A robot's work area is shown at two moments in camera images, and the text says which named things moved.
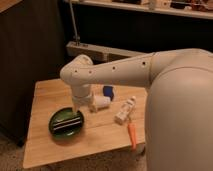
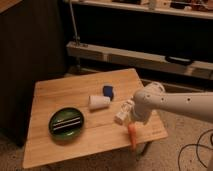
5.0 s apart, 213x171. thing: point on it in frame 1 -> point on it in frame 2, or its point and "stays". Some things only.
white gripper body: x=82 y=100 -> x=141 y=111
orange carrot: x=132 y=130 stays
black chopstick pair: x=66 y=123 stays
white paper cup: x=96 y=103 stays
